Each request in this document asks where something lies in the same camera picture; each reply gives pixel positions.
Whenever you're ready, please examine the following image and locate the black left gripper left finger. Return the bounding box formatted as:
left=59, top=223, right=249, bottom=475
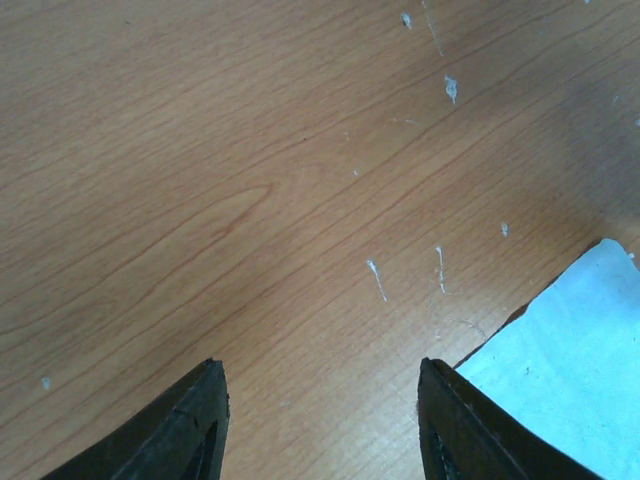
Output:
left=45, top=358, right=230, bottom=479

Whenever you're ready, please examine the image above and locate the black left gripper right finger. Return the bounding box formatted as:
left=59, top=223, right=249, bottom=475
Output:
left=417, top=358, right=599, bottom=479

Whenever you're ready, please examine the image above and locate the light blue cleaning cloth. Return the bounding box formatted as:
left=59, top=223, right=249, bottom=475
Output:
left=457, top=239, right=639, bottom=479

